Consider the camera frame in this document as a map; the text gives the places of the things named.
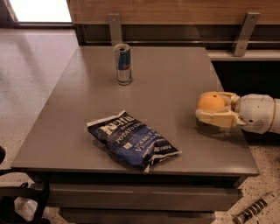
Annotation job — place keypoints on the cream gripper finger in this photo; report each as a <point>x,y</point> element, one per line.
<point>228,98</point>
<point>225,117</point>

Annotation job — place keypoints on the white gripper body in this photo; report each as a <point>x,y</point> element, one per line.
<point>255,112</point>

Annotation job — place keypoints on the orange fruit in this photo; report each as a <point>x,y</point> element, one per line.
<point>211,101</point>

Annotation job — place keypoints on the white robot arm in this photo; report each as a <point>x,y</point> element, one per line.
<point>276,116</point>

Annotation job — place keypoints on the blue potato chip bag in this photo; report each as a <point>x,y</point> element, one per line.
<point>132,141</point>

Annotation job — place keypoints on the striped tube on floor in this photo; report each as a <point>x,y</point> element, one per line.
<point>254,209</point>

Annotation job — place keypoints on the blue silver energy drink can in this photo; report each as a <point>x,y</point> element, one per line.
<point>123,63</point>

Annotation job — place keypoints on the grey table drawer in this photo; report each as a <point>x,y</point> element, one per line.
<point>143,197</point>

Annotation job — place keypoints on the black chair base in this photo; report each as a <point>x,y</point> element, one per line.
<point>8,195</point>

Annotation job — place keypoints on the right metal wall bracket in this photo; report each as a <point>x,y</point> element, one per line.
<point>241,43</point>

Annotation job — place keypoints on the metal wall bracket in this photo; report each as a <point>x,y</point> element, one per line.
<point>241,43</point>
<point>115,28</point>

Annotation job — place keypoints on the left metal wall bracket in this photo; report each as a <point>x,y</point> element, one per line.
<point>115,28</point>

